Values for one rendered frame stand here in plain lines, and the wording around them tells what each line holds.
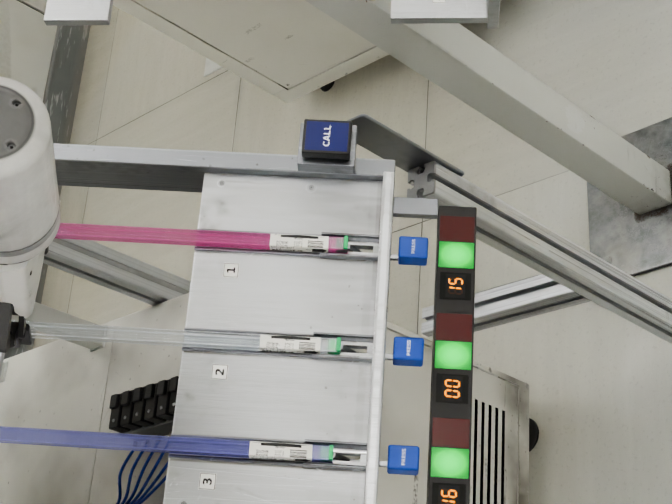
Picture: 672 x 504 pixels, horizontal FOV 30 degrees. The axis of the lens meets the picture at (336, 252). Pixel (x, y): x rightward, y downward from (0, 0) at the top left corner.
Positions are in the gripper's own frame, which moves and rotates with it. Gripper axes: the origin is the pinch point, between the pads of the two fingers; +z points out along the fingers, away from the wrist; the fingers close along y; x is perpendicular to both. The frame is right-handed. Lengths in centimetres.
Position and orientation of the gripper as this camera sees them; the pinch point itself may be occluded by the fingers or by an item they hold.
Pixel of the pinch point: (22, 290)
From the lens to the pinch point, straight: 119.9
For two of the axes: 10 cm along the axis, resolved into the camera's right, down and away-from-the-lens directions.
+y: -0.7, 9.1, -4.1
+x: 9.9, 1.2, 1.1
